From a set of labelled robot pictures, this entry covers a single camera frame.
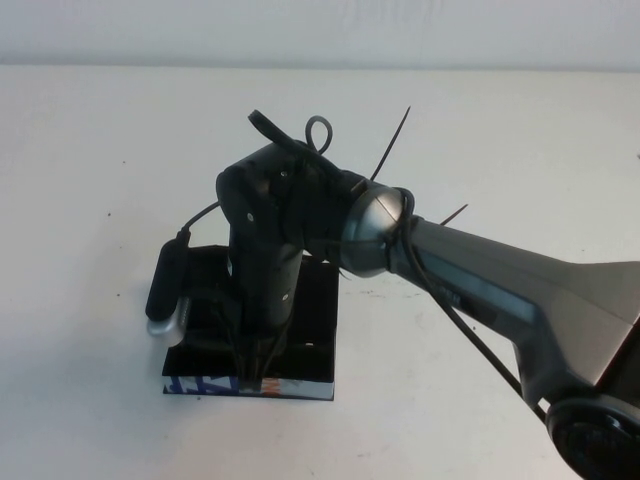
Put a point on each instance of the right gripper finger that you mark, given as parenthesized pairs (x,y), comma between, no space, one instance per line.
(256,370)
(272,352)

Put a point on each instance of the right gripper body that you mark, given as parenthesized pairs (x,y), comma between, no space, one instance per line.
(265,295)

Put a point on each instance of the black glasses case printed side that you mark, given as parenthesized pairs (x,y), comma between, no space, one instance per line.
(320,300)

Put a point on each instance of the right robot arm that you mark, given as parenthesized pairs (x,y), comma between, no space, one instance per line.
(500,280)

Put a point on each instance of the long black zip tie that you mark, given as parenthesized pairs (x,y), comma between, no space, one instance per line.
(394,135)

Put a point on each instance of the right black camera mount bracket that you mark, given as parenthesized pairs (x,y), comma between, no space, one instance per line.
(210,300)

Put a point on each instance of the right wrist camera black silver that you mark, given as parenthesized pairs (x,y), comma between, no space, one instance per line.
(167,285)

